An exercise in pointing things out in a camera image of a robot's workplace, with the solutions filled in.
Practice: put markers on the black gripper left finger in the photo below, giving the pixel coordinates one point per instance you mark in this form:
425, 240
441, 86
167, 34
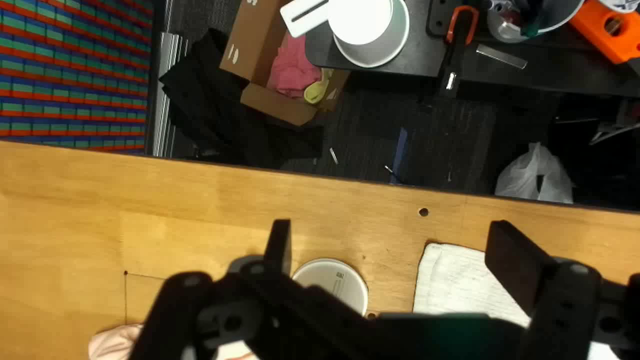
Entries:
200, 313

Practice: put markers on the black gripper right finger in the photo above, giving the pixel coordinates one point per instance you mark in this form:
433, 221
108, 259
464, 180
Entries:
566, 306

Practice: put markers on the white towel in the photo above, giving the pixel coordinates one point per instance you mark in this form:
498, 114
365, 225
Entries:
452, 281

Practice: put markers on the pink cloth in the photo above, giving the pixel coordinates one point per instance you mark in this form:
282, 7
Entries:
110, 343

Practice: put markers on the white plastic bag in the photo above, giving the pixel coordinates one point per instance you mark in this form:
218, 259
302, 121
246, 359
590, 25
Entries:
533, 177

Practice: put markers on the white paper cup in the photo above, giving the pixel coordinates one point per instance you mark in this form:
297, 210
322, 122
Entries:
332, 283

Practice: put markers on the black fabric bag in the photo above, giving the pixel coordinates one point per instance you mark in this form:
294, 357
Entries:
206, 106

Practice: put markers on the yellow soft toy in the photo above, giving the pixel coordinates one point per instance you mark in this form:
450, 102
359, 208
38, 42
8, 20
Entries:
319, 90

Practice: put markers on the pink fabric bundle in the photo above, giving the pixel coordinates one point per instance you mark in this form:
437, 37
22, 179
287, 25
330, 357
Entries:
292, 67

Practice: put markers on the wooden table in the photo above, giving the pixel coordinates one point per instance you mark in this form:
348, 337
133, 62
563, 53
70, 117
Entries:
72, 73

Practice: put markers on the open cardboard box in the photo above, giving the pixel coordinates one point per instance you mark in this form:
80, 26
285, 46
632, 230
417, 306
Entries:
257, 46

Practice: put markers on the orange plastic tool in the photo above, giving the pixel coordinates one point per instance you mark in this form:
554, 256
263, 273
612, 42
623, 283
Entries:
610, 30

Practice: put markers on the black side table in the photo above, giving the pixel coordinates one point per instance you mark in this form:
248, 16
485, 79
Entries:
427, 57

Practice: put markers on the grey bowl with items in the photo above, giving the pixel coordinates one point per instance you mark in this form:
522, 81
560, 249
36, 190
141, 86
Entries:
527, 16

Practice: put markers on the white round bucket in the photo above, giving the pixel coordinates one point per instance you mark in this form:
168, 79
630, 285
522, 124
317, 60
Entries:
367, 30

